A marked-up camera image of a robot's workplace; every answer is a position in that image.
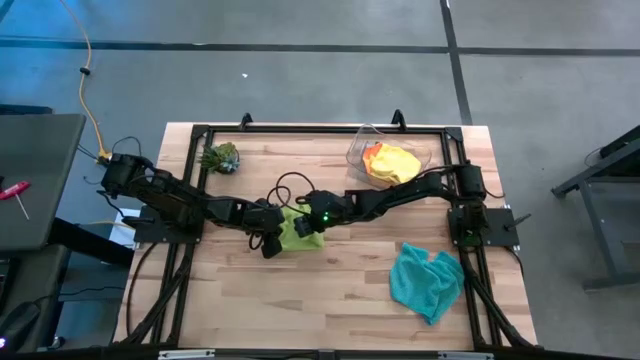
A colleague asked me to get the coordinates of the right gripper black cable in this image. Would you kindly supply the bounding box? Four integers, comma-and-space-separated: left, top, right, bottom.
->
266, 171, 318, 217

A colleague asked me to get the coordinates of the yellow microfiber towel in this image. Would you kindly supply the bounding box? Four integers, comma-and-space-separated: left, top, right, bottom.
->
368, 142, 423, 186

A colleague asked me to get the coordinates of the dark grey low cabinet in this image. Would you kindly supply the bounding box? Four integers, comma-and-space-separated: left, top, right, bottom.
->
0, 243, 72, 354

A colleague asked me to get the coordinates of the orange microfiber towel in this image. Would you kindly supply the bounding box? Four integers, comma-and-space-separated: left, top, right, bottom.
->
361, 142, 385, 175

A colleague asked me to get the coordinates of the black rounded device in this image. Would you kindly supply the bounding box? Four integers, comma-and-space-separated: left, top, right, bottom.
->
0, 301, 42, 351

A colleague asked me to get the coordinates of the thin black floor cable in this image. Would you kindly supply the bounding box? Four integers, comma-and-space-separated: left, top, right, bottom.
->
77, 135, 157, 187

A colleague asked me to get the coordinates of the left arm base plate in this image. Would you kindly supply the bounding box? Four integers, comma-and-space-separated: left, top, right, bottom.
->
121, 202, 206, 246

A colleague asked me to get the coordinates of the left arm base cable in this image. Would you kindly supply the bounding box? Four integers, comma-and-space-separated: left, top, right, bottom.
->
125, 242, 161, 337

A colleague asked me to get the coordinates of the small potted succulent plant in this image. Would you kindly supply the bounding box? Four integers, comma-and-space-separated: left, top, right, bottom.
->
198, 141, 242, 175

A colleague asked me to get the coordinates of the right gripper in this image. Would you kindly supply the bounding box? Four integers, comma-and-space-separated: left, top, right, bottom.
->
293, 189, 354, 239

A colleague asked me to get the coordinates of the yellow extension cable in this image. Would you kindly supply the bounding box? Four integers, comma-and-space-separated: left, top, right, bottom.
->
58, 0, 116, 166

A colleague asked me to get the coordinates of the teal microfiber towel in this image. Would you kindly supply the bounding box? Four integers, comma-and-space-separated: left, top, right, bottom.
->
388, 242, 466, 327

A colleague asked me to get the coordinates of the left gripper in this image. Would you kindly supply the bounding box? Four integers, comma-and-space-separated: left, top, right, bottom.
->
244, 199, 286, 260

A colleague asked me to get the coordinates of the dark grey desk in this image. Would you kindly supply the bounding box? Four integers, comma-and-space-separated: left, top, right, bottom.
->
0, 113, 135, 267

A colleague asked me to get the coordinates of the dark metal bench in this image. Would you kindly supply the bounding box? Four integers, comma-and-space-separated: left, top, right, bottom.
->
551, 123, 640, 292

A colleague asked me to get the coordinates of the lime green microfiber towel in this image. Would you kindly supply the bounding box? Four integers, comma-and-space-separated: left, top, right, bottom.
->
277, 202, 327, 253

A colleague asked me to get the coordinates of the clear plastic bin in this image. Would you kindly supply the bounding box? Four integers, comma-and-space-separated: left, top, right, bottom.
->
345, 123, 433, 191

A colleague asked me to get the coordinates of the black aluminium table frame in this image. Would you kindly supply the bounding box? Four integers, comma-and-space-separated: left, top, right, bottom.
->
112, 108, 539, 351

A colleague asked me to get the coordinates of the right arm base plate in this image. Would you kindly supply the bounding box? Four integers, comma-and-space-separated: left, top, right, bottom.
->
447, 206, 532, 249

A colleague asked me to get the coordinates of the red-handled screwdriver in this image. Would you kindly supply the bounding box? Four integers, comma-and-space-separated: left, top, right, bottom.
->
0, 180, 33, 222

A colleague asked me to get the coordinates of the silver mounting bracket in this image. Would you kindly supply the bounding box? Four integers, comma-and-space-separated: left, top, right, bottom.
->
158, 349, 217, 360
438, 350, 494, 360

